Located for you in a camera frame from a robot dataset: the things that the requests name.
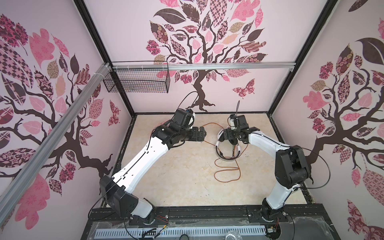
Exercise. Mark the left aluminium rail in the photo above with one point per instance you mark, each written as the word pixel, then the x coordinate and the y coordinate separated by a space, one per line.
pixel 23 180

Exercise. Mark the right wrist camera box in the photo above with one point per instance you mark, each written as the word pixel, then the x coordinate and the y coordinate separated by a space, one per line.
pixel 232 121

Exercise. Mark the aluminium rail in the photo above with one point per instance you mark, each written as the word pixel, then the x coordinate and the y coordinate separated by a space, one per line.
pixel 189 67
pixel 23 180

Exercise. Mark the white slotted cable duct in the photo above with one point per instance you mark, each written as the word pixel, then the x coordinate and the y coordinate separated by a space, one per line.
pixel 177 233

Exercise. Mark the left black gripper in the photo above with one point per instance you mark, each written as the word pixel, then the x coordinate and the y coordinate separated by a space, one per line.
pixel 197 133

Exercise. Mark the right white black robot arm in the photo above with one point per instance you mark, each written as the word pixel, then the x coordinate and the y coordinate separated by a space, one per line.
pixel 291 166

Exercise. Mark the black wire mesh basket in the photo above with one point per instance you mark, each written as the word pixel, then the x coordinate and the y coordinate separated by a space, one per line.
pixel 138 77

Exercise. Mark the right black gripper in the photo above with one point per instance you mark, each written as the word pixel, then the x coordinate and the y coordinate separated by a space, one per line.
pixel 229 135

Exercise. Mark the white black headphones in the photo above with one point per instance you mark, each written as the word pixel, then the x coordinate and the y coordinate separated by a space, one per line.
pixel 227 145

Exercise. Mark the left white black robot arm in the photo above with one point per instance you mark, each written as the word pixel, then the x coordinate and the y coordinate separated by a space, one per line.
pixel 117 191

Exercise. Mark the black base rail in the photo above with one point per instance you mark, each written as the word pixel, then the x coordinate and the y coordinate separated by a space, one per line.
pixel 296 222

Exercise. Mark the back aluminium rail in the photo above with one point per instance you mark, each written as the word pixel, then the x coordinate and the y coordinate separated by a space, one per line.
pixel 189 67

